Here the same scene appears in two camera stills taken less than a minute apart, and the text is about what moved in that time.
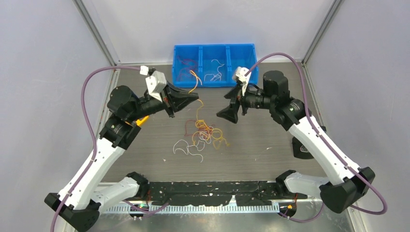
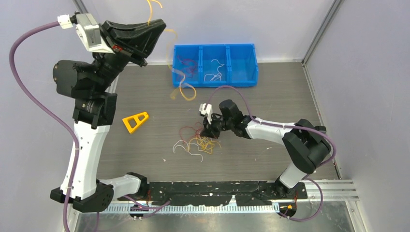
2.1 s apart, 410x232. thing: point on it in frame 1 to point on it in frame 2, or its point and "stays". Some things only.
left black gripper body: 166,94 to 119,50
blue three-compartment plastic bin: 212,65 stays
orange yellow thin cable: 204,130 to 150,3
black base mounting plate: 215,194 stays
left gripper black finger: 181,101 to 137,38
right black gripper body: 244,100 to 218,124
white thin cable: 216,75 stays
